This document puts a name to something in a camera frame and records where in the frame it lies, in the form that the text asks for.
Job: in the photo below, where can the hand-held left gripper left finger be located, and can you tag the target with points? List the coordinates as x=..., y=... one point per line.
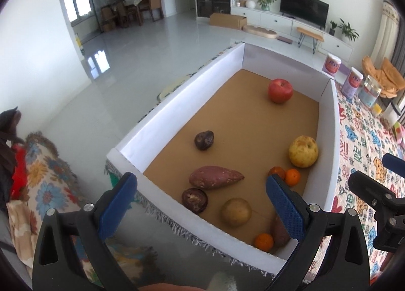
x=117, y=204

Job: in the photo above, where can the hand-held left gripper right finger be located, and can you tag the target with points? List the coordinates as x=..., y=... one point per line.
x=286, y=208

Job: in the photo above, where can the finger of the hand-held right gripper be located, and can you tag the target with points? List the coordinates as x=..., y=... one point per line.
x=367, y=186
x=395, y=164

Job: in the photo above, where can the purple sweet potato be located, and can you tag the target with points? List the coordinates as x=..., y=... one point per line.
x=280, y=234
x=215, y=177

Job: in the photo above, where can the bright orange tangerine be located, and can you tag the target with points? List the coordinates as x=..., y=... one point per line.
x=292, y=177
x=264, y=242

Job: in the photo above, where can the dark red tangerine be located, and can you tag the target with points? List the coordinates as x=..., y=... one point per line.
x=276, y=172

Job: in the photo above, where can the green brown pear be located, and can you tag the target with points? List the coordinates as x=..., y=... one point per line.
x=236, y=212

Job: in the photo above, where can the yellow apple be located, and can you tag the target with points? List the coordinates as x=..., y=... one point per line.
x=303, y=151

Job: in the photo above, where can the dark brown mangosteen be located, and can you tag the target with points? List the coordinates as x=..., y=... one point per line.
x=204, y=140
x=194, y=201

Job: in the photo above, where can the white cardboard box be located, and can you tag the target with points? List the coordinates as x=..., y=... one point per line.
x=177, y=104

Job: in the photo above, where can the red apple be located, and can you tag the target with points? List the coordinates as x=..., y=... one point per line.
x=280, y=91

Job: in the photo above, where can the person's left hand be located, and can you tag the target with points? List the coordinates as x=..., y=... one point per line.
x=174, y=287

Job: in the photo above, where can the pink snack bag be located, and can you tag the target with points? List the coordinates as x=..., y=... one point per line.
x=399, y=132

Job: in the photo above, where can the printed woven tablecloth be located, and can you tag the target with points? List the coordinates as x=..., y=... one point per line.
x=357, y=139

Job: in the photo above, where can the clear container black lid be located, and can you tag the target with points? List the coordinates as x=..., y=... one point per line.
x=391, y=114

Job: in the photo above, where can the small yellow lid jar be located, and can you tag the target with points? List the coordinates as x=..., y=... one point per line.
x=376, y=110

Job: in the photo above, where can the glass jar gold lid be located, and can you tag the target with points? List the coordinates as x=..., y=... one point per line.
x=369, y=91

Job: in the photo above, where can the orange cushioned lounge chair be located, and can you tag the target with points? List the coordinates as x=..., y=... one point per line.
x=387, y=77

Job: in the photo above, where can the purple label can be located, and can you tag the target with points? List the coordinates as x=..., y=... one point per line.
x=353, y=83

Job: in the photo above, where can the red cloth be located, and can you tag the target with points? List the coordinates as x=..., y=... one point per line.
x=19, y=170

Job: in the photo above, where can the grey curtain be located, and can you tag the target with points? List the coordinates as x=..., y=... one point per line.
x=399, y=50

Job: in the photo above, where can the red label can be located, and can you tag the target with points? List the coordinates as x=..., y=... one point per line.
x=332, y=65

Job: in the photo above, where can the black garment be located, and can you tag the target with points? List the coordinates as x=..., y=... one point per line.
x=6, y=151

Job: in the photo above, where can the pale round cushion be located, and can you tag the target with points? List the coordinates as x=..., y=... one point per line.
x=172, y=87

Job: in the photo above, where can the white standing air conditioner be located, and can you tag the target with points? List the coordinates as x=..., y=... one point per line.
x=386, y=31

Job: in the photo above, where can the large potted green plant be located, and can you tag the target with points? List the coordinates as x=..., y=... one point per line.
x=348, y=30

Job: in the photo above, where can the small potted green plant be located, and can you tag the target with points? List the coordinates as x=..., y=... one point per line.
x=333, y=27

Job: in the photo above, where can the small wooden bench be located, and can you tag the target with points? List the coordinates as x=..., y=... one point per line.
x=310, y=32

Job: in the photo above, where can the purple floor mat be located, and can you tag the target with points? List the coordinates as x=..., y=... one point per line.
x=284, y=39

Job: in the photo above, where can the beige oval floor board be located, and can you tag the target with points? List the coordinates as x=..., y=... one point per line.
x=259, y=31

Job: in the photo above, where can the black television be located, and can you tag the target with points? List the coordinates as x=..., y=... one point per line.
x=303, y=8

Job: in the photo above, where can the white television cabinet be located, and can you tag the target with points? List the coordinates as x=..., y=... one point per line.
x=269, y=19

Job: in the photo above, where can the wooden dining table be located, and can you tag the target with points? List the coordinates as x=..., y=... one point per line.
x=136, y=9

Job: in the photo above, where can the brown cardboard carton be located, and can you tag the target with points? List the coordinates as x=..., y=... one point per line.
x=227, y=21

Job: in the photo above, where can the wooden dining chair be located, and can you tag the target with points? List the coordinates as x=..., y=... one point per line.
x=155, y=4

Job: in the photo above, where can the glass balcony door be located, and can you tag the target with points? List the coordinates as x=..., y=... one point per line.
x=85, y=1

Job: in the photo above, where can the white ball lamp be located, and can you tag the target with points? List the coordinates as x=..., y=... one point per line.
x=250, y=4

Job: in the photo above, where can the bushy potted green plant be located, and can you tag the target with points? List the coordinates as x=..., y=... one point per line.
x=266, y=1

